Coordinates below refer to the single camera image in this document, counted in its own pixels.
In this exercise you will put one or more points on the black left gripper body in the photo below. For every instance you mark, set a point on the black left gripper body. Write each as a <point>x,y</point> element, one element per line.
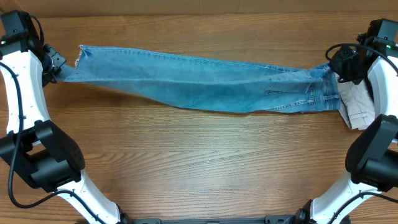
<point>52,63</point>

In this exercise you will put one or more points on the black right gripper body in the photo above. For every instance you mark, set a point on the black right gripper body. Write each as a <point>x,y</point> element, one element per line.
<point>346,66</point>

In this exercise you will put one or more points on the light blue denim jeans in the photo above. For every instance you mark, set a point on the light blue denim jeans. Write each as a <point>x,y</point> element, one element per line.
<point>204,83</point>

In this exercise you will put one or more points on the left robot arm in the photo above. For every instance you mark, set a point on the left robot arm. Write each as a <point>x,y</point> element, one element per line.
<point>43,160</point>

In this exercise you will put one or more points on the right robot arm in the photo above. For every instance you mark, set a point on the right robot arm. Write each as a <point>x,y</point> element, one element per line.
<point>371,167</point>

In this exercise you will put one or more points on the folded light grey trousers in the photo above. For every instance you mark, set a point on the folded light grey trousers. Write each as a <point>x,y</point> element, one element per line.
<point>356,106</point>

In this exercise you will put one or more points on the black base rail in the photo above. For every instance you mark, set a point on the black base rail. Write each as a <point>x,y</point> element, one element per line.
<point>217,220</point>

